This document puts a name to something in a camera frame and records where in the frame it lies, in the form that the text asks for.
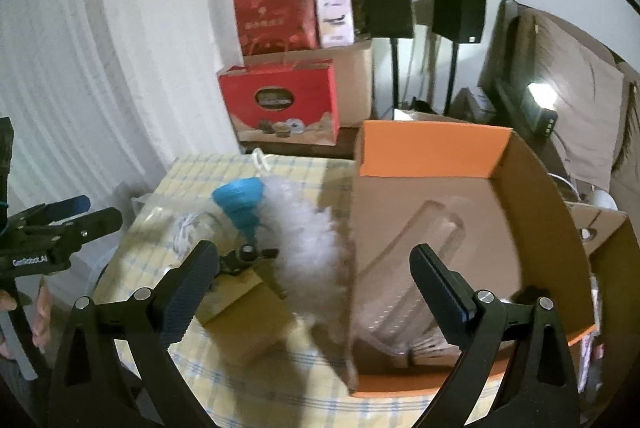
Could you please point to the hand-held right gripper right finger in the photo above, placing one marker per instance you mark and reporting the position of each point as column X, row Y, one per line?
column 445, row 303

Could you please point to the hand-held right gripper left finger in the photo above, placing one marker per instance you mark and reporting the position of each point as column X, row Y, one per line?
column 187, row 295

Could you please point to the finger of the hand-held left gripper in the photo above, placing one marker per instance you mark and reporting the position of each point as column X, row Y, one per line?
column 95, row 223
column 70, row 205

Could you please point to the small tan cardboard box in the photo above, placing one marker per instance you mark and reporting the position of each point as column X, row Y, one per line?
column 250, row 313

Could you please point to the black clip tool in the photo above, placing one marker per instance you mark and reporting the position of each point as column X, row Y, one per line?
column 245, row 255

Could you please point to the blue silicone funnel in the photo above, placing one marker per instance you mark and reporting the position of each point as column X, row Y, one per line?
column 235, row 203

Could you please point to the white feather duster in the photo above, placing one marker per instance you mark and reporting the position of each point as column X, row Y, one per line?
column 305, row 248

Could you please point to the orange cardboard box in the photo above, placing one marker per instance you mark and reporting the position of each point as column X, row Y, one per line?
column 430, row 147

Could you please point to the person's left hand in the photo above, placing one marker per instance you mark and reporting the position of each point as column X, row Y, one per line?
column 42, row 318

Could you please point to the clear plastic tray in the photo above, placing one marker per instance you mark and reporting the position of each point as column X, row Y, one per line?
column 400, row 288

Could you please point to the white curtain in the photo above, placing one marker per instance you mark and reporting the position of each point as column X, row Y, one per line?
column 75, row 57

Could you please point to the yellow checkered tablecloth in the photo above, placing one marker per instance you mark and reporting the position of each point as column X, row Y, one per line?
column 300, row 408

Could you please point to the brown cardboard box with hole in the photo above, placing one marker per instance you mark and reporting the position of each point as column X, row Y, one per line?
column 615, row 248

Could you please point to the white bowl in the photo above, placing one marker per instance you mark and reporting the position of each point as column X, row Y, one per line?
column 602, row 200

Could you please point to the dark wooden cabinet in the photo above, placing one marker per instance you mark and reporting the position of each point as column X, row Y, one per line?
column 345, row 142

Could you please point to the black speaker stand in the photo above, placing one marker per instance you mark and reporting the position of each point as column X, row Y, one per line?
column 451, row 77
column 394, row 72

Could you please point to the bright lamp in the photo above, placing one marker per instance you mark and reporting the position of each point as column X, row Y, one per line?
column 542, row 95

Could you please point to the red cookie gift box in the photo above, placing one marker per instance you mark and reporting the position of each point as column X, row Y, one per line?
column 310, row 87

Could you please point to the large brown cardboard box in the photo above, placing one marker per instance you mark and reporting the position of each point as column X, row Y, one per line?
column 356, row 77

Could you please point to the beige cloth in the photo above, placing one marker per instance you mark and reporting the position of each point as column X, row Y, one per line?
column 580, row 97

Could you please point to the dark wooden headboard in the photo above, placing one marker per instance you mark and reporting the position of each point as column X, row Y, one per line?
column 505, row 57

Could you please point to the red floral gift box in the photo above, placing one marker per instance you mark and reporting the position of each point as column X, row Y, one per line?
column 275, row 17

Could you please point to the black speaker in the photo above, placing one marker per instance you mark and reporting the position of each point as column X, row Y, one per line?
column 459, row 10

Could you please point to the white and pink box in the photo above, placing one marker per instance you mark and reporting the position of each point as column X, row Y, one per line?
column 335, row 20

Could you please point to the black chair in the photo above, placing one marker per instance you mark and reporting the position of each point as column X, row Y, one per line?
column 387, row 2

